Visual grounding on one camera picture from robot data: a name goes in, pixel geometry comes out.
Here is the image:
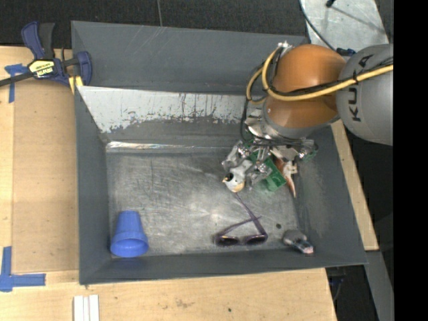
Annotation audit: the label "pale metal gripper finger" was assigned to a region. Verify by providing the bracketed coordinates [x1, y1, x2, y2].
[221, 146, 249, 175]
[247, 163, 270, 189]

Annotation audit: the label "white and tan toy bird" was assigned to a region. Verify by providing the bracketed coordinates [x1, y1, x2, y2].
[222, 169, 247, 194]

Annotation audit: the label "orange and white toy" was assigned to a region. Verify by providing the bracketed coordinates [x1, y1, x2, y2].
[275, 154, 299, 199]

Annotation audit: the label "purple sunglasses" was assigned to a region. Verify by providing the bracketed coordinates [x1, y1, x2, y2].
[213, 192, 270, 248]

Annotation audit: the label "grey metal bin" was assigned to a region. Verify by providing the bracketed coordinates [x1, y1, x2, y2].
[70, 20, 369, 286]

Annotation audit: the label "grey toy mouse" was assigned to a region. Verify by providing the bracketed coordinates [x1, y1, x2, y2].
[282, 229, 316, 255]

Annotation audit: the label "blue plastic cup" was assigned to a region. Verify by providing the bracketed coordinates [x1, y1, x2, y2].
[110, 210, 150, 259]

